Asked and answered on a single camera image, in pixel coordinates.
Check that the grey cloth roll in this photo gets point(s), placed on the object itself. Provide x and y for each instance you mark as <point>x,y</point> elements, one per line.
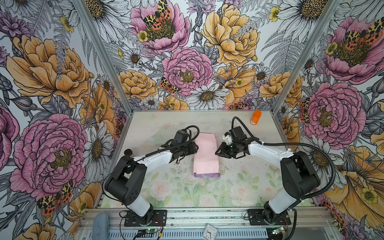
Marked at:
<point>100,229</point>

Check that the orange plastic bottle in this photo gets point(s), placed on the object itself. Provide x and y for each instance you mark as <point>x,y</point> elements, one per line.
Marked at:
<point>255,117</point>

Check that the small white clock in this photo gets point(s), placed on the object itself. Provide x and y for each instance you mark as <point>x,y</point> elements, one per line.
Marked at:
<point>210,232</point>

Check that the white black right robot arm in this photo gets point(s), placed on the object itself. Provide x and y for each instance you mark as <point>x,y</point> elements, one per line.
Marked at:
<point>298,174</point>

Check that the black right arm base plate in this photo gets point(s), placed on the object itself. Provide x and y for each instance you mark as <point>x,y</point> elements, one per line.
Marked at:
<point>258,217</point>

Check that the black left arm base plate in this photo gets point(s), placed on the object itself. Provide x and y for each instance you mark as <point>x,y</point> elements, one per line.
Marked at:
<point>154,218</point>

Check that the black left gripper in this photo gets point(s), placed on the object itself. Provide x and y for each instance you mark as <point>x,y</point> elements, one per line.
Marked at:
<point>193,150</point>

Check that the small jar with dark lid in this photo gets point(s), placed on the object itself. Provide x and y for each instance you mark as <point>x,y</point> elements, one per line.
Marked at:
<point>128,152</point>

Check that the aluminium frame rail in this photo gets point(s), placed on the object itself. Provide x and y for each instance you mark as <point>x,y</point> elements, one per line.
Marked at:
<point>308,223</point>

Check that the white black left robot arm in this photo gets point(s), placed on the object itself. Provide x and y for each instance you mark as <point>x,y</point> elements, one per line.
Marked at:
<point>125,182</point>

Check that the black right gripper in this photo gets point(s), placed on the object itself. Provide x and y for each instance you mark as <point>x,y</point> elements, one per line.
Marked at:
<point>223,152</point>

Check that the purple and pink wrapping paper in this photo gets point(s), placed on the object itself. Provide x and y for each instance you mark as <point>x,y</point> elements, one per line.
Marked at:
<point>206,162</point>

